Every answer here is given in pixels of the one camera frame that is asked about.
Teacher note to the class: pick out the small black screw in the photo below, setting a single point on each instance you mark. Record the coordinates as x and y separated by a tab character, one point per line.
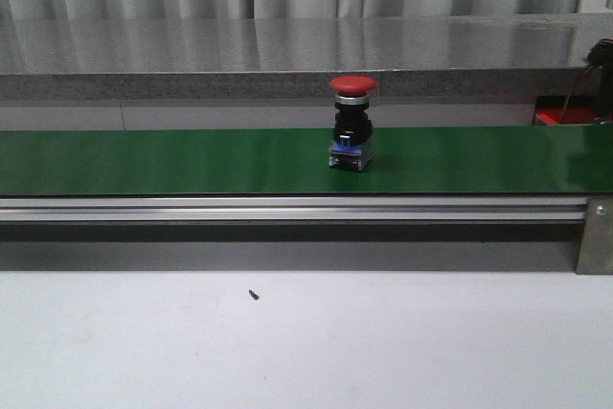
255	296

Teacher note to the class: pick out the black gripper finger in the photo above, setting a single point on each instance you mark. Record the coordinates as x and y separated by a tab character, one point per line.
600	56

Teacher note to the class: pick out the green conveyor belt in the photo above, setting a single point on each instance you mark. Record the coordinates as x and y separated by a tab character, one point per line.
432	160

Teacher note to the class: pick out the aluminium conveyor frame rail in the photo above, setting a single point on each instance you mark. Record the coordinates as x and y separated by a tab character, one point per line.
295	208

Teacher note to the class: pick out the grey stone counter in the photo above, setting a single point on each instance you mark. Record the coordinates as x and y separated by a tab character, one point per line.
195	59

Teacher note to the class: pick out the red push button blue base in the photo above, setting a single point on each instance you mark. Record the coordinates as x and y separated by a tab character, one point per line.
350	148

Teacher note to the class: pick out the steel conveyor support bracket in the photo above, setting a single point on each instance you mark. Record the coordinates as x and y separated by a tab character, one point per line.
595	253

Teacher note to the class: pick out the red plastic tray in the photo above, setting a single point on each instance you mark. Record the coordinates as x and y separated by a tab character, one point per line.
548	111

